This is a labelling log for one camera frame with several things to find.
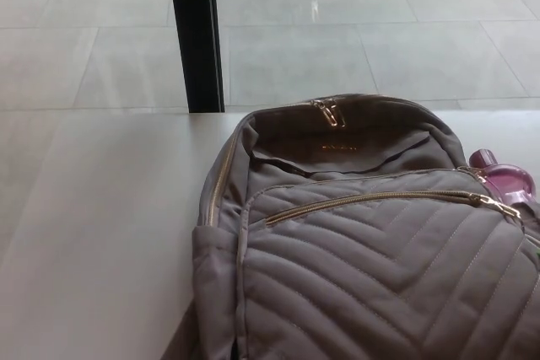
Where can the purple transparent water bottle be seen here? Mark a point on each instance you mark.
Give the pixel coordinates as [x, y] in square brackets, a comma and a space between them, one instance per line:
[502, 174]

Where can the black window frame post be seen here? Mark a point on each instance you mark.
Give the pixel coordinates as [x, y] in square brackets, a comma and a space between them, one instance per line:
[195, 31]

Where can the grey quilted backpack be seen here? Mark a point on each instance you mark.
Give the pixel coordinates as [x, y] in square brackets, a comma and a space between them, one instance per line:
[358, 259]

